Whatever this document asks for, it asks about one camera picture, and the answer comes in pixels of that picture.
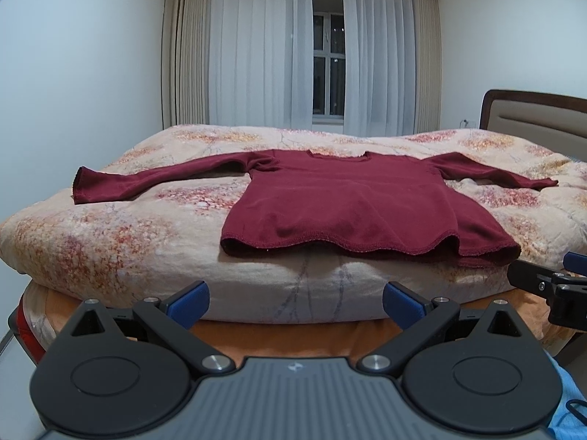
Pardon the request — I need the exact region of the maroon long-sleeve sweater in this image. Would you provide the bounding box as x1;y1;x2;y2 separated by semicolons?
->
73;149;553;267

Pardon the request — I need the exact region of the left white sheer curtain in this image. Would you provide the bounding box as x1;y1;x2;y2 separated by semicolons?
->
209;0;313;130

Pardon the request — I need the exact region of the beige drape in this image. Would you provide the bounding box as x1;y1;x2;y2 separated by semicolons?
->
161;0;211;128
413;0;442;133

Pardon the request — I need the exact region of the left beige drape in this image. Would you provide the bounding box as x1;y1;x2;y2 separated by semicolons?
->
161;0;211;128

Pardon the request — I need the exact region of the white sheer curtain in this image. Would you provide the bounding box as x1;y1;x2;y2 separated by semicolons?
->
209;0;313;130
343;0;416;137

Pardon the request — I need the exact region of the blue striped garment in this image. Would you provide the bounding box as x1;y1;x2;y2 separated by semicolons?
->
548;356;587;440

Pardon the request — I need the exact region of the right white sheer curtain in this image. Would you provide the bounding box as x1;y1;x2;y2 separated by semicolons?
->
343;0;416;137

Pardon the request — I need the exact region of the red bed frame corner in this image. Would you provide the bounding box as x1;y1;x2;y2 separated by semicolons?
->
8;304;46;366

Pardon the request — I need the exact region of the right beige drape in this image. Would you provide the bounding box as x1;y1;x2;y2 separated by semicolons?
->
413;0;442;133

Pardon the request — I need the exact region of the brown padded headboard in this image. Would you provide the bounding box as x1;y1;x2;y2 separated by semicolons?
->
480;89;587;162

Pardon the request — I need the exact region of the white framed window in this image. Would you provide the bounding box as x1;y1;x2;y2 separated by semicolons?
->
313;0;346;133

